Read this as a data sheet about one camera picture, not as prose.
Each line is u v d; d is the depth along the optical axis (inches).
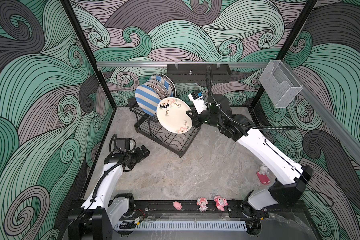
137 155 29.0
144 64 77.5
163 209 29.4
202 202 28.7
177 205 28.8
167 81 32.8
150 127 34.6
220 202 28.6
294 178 15.4
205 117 22.1
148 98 32.8
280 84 31.1
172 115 28.5
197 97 21.8
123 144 25.0
